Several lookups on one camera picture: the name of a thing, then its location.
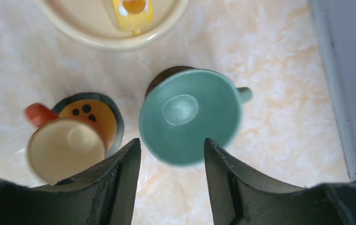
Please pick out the cream three-tier dessert stand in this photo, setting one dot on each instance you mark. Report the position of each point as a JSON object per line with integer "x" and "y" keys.
{"x": 93, "y": 22}

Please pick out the small brown teacup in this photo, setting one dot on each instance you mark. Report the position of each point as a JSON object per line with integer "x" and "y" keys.
{"x": 62, "y": 147}

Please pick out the black yellow smiley coaster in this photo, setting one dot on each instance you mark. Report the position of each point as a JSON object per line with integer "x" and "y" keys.
{"x": 99, "y": 108}

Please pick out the dark brown round coaster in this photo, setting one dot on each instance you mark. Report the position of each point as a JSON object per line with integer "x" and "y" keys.
{"x": 164, "y": 75}

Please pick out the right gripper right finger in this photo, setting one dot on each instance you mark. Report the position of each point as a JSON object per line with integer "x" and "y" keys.
{"x": 242, "y": 195}

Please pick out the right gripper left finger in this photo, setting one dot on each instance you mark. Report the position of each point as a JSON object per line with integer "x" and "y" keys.
{"x": 103, "y": 194}

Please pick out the yellow cake slice toy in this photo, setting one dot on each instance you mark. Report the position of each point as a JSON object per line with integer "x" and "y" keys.
{"x": 133, "y": 15}

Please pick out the teal cup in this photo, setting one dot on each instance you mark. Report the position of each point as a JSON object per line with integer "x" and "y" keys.
{"x": 184, "y": 110}

